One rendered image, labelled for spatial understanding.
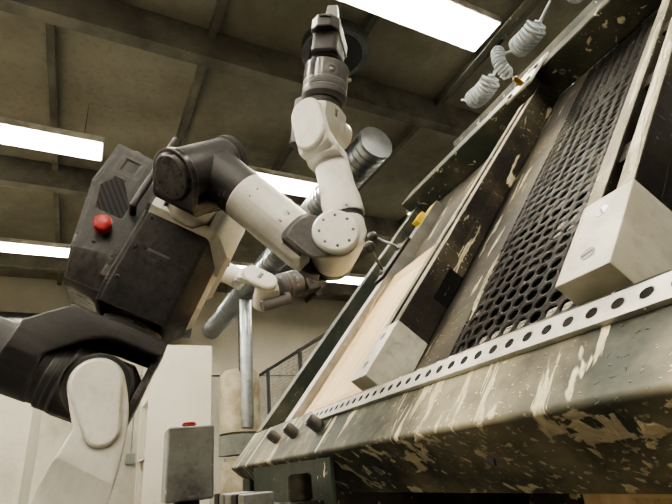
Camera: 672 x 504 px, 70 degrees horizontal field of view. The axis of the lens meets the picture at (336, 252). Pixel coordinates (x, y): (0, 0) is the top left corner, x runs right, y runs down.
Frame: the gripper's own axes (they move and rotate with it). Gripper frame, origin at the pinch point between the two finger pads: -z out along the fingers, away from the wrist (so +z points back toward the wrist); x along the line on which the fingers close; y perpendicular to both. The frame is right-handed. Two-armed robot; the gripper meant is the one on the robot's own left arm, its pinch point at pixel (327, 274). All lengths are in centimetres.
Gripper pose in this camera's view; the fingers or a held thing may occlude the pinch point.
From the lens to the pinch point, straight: 162.2
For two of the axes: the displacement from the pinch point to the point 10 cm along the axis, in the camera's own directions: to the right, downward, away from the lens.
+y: 3.8, -4.0, -8.3
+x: 3.6, 8.9, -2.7
